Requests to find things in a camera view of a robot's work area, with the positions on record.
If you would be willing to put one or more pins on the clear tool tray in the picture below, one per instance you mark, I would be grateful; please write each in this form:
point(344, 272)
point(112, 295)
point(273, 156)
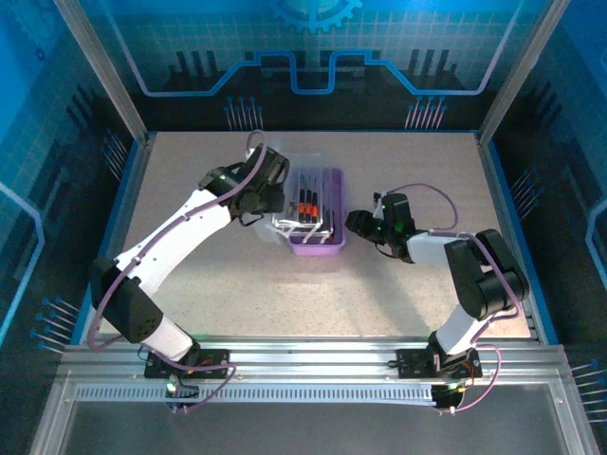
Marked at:
point(327, 189)

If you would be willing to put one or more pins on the small orange-black screwdriver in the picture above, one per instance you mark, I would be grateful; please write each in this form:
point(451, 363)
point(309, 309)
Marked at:
point(300, 211)

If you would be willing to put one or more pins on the purple tool box clear lid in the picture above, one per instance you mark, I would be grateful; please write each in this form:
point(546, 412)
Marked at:
point(315, 249)

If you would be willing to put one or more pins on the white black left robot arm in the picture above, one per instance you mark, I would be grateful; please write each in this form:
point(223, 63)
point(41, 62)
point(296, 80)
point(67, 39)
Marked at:
point(189, 227)

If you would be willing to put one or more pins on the blue table edge strip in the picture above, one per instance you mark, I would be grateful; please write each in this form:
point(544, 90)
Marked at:
point(124, 189)
point(505, 189)

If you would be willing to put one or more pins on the small controller board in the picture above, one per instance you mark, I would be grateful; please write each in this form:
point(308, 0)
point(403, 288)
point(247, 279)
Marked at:
point(448, 398)
point(182, 393)

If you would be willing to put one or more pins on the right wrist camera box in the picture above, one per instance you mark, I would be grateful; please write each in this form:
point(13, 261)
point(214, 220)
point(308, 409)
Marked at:
point(378, 199)

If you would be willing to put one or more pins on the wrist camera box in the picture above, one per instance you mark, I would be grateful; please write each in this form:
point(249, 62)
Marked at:
point(378, 199)
point(251, 154)

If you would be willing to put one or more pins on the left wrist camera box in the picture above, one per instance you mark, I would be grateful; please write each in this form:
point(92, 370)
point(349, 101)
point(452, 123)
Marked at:
point(251, 154)

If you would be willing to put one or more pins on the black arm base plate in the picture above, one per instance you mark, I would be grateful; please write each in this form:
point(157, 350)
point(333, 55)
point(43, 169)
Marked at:
point(412, 362)
point(213, 362)

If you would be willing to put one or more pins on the aluminium rail frame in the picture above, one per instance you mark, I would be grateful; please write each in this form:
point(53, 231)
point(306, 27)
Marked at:
point(308, 355)

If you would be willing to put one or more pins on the aluminium frame post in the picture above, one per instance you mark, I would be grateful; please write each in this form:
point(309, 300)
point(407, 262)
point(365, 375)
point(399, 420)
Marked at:
point(523, 66)
point(103, 66)

